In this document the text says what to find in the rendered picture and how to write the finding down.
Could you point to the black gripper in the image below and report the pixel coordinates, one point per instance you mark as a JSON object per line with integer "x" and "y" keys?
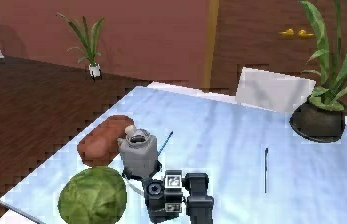
{"x": 153, "y": 189}

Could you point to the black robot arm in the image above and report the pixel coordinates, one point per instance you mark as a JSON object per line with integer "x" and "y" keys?
{"x": 198, "y": 200}

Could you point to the blue pen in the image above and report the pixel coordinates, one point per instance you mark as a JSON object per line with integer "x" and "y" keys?
{"x": 165, "y": 143}

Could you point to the green cabbage head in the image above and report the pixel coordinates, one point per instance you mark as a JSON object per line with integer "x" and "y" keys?
{"x": 92, "y": 196}

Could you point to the brown bread loaf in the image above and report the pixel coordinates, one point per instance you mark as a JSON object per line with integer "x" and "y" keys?
{"x": 101, "y": 141}

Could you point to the house plant in white pot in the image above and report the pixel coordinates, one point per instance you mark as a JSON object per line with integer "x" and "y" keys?
{"x": 90, "y": 43}

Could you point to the white chair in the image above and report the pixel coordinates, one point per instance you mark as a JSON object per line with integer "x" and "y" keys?
{"x": 274, "y": 90}

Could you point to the brown wooden door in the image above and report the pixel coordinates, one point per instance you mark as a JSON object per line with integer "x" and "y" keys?
{"x": 257, "y": 43}

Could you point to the house plant in black pot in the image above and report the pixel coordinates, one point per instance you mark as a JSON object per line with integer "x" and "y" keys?
{"x": 324, "y": 121}

